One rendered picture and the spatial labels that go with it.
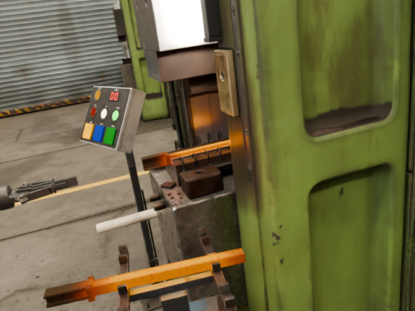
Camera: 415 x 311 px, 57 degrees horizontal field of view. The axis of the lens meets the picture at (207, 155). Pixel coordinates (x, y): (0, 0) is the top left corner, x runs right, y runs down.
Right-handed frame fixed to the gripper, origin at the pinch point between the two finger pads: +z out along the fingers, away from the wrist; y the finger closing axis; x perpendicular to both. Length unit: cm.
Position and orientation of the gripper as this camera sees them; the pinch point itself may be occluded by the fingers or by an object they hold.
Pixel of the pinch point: (66, 182)
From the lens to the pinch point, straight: 132.9
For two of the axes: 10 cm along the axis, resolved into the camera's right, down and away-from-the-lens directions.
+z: 9.3, -2.3, 2.8
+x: -1.3, -9.3, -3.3
